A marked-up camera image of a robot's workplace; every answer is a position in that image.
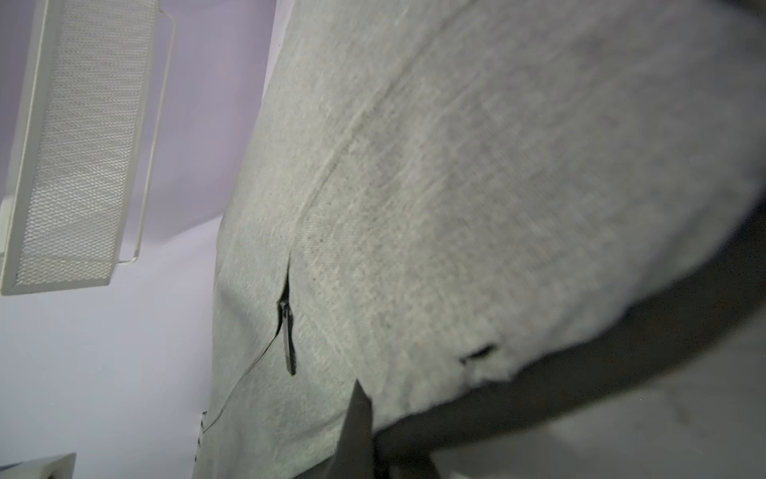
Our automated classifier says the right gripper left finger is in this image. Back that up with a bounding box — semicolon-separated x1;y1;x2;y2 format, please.
323;382;375;479

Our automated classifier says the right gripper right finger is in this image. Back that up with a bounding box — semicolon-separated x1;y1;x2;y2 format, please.
383;454;441;479

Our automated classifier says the grey laptop bag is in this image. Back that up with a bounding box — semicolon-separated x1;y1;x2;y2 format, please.
193;0;765;478

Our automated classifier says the white two-tier mesh shelf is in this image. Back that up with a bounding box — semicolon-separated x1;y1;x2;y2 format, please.
1;1;162;295

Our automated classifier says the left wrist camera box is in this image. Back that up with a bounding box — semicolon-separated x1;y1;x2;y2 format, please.
0;453;77;479

